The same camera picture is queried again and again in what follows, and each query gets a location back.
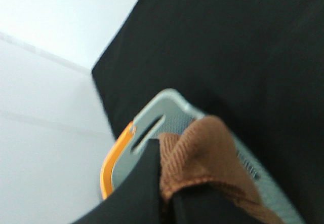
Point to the grey perforated laundry basket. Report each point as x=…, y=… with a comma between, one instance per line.
x=169, y=111

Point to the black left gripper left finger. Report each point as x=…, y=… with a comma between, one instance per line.
x=137, y=199

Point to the brown towel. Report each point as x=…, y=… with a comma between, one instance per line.
x=205, y=154

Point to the black table cloth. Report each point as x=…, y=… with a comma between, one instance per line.
x=257, y=64

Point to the orange basket handle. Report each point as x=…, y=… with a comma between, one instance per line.
x=111, y=158

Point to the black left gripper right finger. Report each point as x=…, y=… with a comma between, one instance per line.
x=203, y=204

